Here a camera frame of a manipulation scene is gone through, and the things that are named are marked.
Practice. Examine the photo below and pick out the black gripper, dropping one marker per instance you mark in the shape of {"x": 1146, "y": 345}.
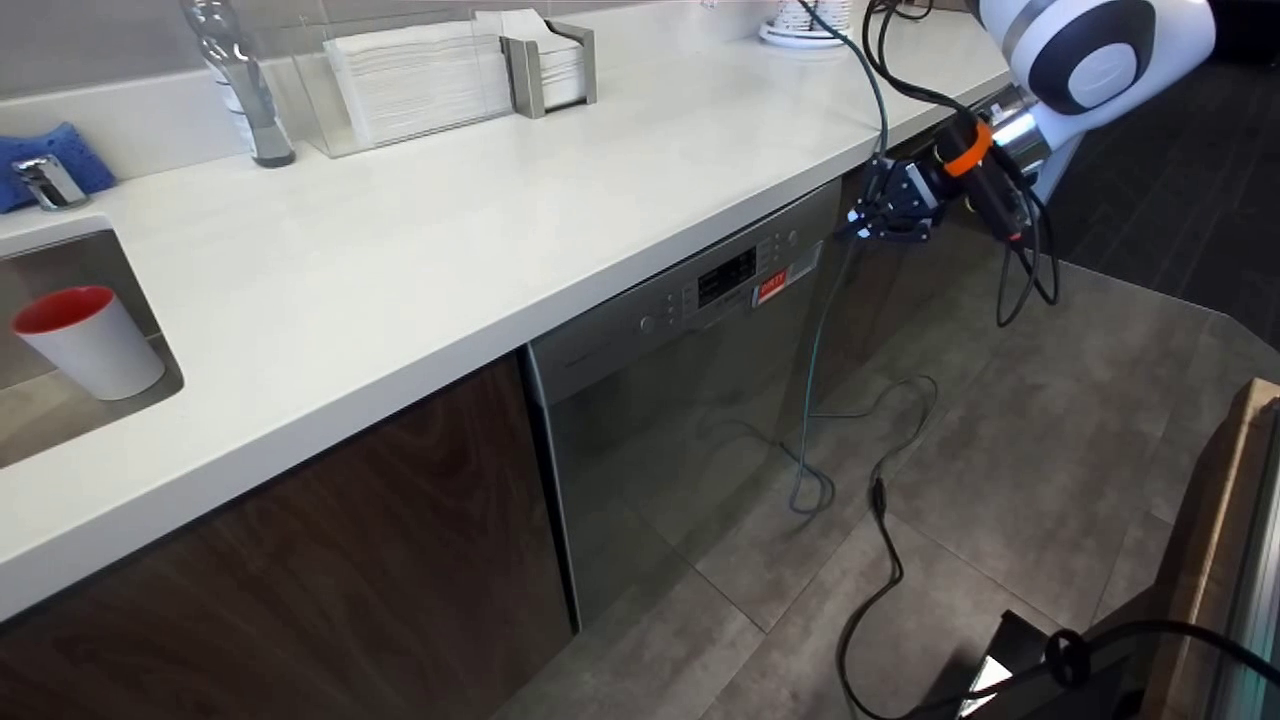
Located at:
{"x": 908, "y": 196}

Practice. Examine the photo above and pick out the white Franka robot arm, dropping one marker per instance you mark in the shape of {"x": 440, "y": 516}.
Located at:
{"x": 1094, "y": 53}

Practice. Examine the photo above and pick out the stainless steel dishwasher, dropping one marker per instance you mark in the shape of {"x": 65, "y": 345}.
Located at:
{"x": 665, "y": 443}

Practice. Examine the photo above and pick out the red dirty magnet sign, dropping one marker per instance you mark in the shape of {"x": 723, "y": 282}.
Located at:
{"x": 774, "y": 286}

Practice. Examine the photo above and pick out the white round appliance base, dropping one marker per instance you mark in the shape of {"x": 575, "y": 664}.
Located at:
{"x": 800, "y": 33}

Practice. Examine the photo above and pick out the metal napkin holder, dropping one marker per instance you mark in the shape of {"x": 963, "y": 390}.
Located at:
{"x": 523, "y": 78}

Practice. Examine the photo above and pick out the wooden furniture panel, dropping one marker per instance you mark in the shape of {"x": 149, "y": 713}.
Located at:
{"x": 1201, "y": 563}

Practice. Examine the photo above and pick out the white paper towel stack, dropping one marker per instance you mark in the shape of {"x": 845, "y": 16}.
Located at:
{"x": 413, "y": 81}

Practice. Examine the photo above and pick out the black equipment base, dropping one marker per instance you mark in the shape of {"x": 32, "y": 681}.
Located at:
{"x": 1024, "y": 681}

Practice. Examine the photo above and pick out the chrome kitchen faucet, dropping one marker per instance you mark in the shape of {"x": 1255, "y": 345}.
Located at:
{"x": 252, "y": 94}

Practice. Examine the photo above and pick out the wide dark wood cabinet door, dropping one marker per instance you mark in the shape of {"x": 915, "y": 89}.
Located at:
{"x": 332, "y": 572}

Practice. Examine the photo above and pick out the white cup red inside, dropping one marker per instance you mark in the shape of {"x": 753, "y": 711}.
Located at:
{"x": 101, "y": 351}

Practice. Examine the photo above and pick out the blue cloth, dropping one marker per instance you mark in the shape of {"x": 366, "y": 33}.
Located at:
{"x": 73, "y": 153}

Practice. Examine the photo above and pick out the stainless steel sink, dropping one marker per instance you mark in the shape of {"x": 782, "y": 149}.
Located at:
{"x": 61, "y": 434}

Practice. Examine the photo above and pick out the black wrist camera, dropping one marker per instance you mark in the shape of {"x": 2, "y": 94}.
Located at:
{"x": 994, "y": 200}

